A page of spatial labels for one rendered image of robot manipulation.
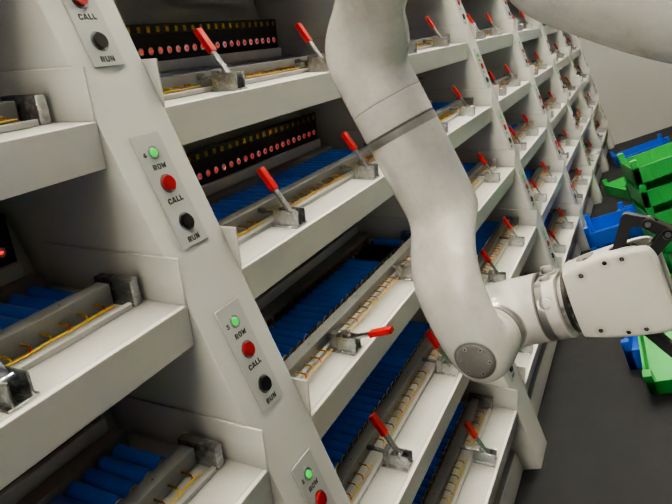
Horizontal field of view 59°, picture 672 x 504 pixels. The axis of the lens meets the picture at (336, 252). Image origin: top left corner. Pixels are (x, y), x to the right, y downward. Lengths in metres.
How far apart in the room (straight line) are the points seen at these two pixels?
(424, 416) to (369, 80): 0.57
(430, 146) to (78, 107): 0.37
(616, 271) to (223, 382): 0.43
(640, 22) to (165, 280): 0.48
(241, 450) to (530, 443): 0.86
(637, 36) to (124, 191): 0.48
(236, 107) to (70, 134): 0.26
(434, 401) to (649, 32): 0.70
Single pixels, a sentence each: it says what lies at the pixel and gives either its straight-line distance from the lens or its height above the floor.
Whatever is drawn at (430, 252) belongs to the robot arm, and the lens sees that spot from 0.68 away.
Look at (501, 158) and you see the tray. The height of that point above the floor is 0.58.
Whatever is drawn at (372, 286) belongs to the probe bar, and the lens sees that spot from 1.00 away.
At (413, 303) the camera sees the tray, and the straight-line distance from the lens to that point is 1.03.
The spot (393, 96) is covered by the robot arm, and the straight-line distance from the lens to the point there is 0.70.
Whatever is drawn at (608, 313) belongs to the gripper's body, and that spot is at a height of 0.53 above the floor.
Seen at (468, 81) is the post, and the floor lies 0.83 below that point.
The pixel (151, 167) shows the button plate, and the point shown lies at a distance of 0.63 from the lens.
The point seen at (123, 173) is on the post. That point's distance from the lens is 0.61.
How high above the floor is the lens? 0.82
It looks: 10 degrees down
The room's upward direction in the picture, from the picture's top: 24 degrees counter-clockwise
